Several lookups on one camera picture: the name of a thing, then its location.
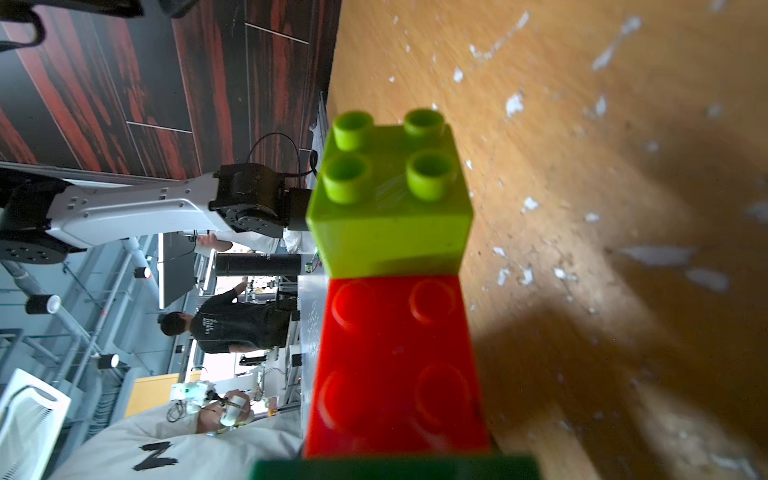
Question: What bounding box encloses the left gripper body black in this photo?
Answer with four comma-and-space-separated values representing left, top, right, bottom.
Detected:
209, 164, 312, 238

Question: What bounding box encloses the lime green 2x2 lego brick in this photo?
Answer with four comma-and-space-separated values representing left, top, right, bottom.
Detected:
306, 109, 474, 279

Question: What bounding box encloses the dark green 2x2 lego brick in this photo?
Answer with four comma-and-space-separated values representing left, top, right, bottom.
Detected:
250, 455, 542, 480

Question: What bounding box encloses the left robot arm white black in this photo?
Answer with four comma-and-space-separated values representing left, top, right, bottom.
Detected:
1, 164, 311, 265

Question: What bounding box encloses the person in black shirt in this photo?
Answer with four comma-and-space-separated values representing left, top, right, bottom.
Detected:
158, 281, 298, 354

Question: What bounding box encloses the black cylindrical spotlight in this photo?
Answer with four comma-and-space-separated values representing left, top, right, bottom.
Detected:
25, 294, 61, 315

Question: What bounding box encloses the person in white shirt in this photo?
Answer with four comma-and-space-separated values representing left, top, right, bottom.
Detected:
51, 404, 303, 479

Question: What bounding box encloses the white ribbed panel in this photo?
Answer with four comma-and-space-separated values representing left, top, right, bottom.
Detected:
1, 369, 71, 479

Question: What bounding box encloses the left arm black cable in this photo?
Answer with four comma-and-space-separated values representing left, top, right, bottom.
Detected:
245, 131, 319, 179

